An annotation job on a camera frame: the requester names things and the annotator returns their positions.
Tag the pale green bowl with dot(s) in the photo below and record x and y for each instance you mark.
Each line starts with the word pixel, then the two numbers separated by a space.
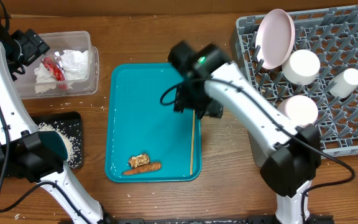
pixel 301 67

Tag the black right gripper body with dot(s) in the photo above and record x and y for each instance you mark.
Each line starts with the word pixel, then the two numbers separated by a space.
pixel 194 94

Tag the small pink bowl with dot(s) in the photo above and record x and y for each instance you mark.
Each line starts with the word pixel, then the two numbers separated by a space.
pixel 302 110

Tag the white cup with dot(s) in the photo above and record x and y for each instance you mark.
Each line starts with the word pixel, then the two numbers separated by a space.
pixel 344 83

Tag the red snack wrapper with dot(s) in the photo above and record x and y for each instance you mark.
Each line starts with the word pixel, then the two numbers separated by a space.
pixel 53 63

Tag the brown food scrap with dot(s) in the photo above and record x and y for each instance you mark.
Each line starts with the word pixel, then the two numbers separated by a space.
pixel 140 160

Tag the clear plastic bin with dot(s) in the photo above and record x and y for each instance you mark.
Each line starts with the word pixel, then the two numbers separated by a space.
pixel 59 41

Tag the wooden chopstick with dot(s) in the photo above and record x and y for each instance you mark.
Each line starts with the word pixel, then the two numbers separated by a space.
pixel 192 143

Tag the white tissue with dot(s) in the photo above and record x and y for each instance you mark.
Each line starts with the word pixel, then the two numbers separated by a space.
pixel 75 65

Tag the grey dishwasher rack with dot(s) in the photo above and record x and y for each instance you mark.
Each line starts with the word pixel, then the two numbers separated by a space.
pixel 332 34

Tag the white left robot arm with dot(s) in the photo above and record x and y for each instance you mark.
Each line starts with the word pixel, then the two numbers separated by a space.
pixel 25 151

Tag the teal plastic tray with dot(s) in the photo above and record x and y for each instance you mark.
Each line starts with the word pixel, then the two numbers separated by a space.
pixel 138 123

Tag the pile of white rice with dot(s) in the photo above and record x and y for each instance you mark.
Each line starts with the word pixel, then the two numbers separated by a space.
pixel 71 134

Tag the black tray bin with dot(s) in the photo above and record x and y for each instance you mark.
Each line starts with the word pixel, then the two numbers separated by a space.
pixel 60 117

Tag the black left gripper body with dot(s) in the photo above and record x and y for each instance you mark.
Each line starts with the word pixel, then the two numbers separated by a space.
pixel 29 48

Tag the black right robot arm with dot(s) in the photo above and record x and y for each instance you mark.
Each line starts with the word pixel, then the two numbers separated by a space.
pixel 288 155

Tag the orange carrot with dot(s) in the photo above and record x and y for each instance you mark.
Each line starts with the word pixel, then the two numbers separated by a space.
pixel 151 167

